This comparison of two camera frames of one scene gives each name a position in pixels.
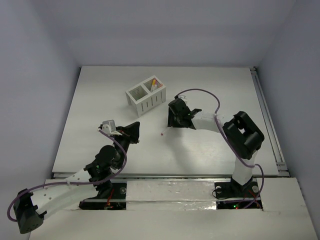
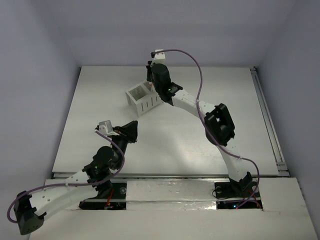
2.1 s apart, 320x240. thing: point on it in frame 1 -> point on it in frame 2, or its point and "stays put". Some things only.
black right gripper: (171, 121) -> (149, 70)
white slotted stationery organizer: (142, 100) stays put
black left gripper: (127, 133) stays put
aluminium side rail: (282, 168) stays put
